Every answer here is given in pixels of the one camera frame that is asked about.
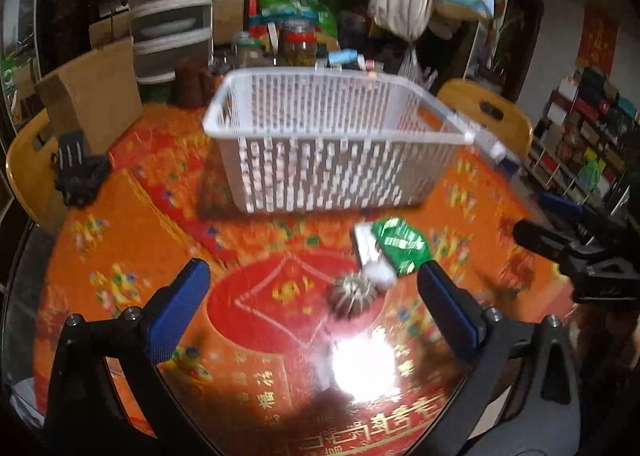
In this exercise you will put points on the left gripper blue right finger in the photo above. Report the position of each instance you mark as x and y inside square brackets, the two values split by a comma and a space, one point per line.
[455, 312]

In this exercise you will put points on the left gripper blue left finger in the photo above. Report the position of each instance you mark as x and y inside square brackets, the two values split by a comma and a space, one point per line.
[172, 308]

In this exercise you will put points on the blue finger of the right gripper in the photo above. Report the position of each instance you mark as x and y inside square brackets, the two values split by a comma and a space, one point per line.
[559, 205]
[540, 240]

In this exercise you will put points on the white cotton ball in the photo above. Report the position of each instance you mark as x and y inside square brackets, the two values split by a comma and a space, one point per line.
[381, 274]

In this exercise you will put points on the green foil packet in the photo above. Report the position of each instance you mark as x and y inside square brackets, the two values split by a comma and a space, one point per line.
[404, 247]

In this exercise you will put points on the white ribbed round toy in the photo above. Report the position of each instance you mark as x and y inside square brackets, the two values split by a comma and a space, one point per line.
[351, 294]

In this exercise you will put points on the white tomato print packet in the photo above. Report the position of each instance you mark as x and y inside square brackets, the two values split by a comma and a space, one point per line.
[366, 245]

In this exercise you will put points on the white blue paper bag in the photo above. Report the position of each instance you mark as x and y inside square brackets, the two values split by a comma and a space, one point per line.
[494, 151]

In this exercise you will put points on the shelf with boxes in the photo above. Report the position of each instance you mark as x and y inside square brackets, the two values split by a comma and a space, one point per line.
[586, 144]

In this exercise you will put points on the right wooden chair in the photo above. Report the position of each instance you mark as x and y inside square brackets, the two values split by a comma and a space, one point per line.
[493, 113]

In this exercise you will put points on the wooden chair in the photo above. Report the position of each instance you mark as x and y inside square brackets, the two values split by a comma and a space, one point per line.
[31, 173]
[493, 113]

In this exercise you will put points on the left wooden chair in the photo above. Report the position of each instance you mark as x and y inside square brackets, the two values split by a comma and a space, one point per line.
[31, 173]

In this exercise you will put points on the white perforated plastic basket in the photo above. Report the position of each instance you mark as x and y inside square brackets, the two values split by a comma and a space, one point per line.
[295, 140]

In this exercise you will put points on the brown cardboard box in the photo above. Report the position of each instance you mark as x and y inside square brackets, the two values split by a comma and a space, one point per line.
[96, 93]

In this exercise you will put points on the brown ceramic mug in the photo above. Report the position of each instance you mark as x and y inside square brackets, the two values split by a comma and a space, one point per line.
[193, 85]

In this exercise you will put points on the green lid glass jar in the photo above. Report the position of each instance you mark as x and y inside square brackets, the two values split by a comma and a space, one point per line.
[248, 53]

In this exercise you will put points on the red lid pickle jar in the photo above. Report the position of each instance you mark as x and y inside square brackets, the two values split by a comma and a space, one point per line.
[297, 43]

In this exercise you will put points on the grey plastic drawer tower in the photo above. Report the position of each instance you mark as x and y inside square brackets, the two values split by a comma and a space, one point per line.
[166, 32]

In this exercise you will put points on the red wall banner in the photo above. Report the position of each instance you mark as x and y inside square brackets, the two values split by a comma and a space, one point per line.
[598, 41]

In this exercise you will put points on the black clamp mount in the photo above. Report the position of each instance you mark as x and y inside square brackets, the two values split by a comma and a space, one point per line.
[79, 175]

